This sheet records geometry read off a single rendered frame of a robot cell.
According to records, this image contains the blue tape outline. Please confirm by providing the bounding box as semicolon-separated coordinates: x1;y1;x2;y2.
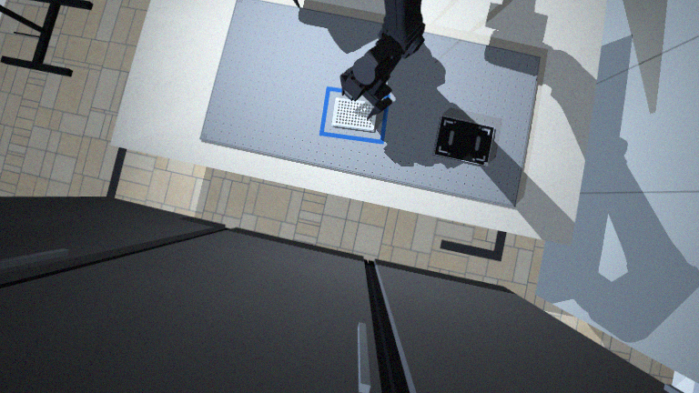
319;86;389;145

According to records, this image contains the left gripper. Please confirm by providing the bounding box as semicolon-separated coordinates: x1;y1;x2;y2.
339;66;392;119

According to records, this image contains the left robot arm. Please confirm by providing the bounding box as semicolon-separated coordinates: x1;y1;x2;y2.
343;0;425;102

